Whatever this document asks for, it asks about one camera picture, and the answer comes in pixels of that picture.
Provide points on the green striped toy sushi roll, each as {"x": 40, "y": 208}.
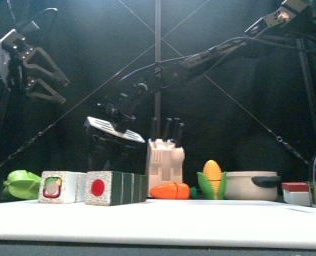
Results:
{"x": 116, "y": 188}

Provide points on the yellow toy corn cob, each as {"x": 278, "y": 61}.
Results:
{"x": 212, "y": 178}

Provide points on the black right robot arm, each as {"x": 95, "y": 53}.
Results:
{"x": 196, "y": 60}

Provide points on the grey vertical frame pole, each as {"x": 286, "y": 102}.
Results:
{"x": 159, "y": 33}

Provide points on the red and white toy box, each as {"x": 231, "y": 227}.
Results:
{"x": 296, "y": 193}

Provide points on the green toy lettuce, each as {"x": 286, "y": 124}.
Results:
{"x": 22, "y": 185}

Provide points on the white toy knife block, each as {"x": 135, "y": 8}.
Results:
{"x": 165, "y": 163}

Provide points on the white toy sushi roll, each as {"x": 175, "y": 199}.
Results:
{"x": 61, "y": 186}

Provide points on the white cutting board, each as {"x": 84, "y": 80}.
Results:
{"x": 156, "y": 223}

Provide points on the white toy pot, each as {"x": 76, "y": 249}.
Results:
{"x": 246, "y": 186}

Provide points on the orange toy carrot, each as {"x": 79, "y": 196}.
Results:
{"x": 172, "y": 191}

